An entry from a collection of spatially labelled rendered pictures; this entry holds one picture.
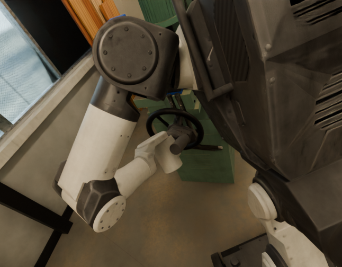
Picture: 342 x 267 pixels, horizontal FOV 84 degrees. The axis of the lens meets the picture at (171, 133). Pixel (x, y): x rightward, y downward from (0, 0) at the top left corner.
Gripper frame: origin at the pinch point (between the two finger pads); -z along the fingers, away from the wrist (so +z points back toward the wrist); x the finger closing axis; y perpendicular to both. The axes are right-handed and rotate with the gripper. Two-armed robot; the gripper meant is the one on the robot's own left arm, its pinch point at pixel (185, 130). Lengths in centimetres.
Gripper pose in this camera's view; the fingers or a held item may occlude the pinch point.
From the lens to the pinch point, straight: 80.4
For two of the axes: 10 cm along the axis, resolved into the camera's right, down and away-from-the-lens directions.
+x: 9.2, 3.0, -2.5
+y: 2.0, -9.0, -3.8
